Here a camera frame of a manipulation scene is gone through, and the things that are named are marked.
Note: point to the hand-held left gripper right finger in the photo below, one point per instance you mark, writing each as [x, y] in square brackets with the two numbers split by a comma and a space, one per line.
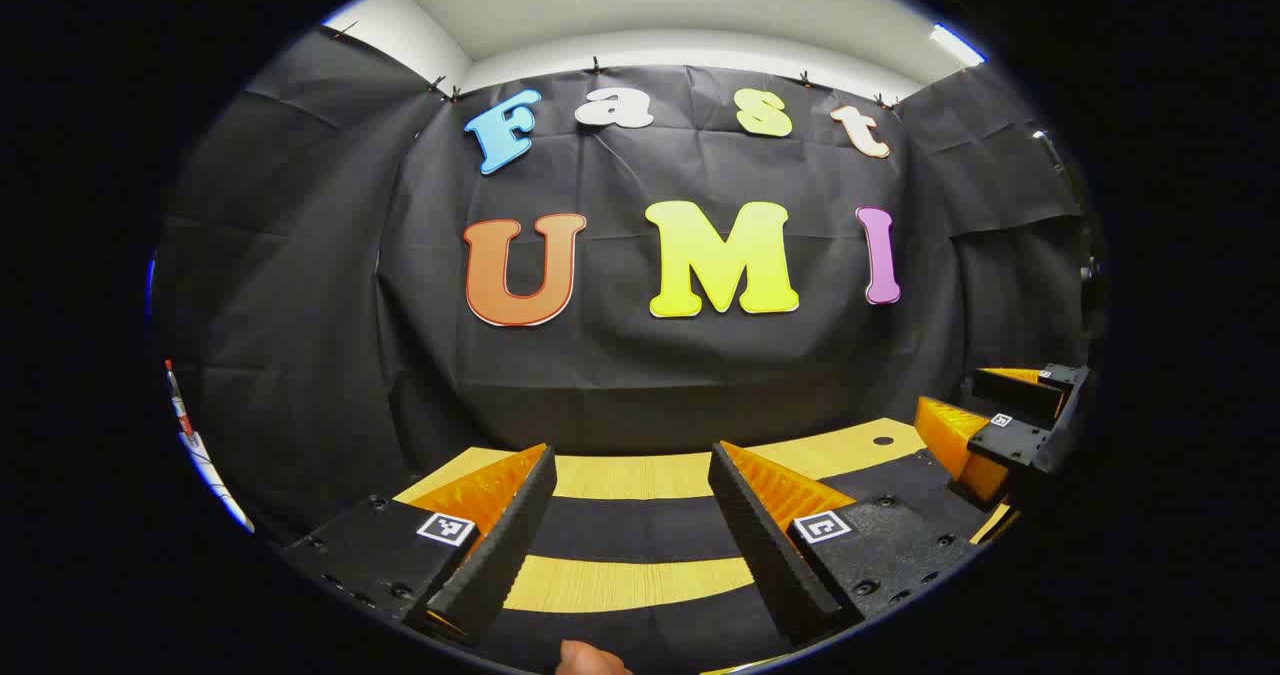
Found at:
[765, 565]

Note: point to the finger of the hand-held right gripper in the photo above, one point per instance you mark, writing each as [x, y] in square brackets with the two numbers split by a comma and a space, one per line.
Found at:
[1010, 443]
[1015, 395]

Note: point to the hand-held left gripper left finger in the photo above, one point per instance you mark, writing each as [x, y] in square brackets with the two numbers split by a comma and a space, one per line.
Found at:
[500, 555]

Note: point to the dark blue jeans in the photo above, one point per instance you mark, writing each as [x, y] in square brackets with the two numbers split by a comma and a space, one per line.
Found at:
[630, 530]

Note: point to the black backdrop cloth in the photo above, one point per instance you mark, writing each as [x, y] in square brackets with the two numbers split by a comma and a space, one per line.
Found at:
[620, 375]

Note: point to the thin white red rod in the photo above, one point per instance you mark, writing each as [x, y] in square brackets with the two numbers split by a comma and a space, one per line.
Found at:
[196, 447]

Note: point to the white ceiling light strip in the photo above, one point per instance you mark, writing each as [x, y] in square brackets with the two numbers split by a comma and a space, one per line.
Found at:
[955, 45]

